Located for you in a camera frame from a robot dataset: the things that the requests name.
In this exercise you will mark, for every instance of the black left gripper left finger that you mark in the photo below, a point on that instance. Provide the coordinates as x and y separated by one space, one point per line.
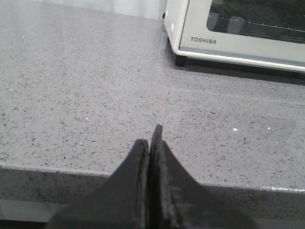
119 203

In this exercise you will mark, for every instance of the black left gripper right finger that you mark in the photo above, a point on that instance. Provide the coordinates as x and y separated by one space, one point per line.
177 201

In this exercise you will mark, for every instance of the glass oven door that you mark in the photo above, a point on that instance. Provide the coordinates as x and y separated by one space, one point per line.
238 40

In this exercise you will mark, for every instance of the white Toshiba toaster oven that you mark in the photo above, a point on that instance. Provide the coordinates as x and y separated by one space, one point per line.
174 26

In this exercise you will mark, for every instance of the metal wire oven rack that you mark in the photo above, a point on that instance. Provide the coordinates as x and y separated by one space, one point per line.
240 26

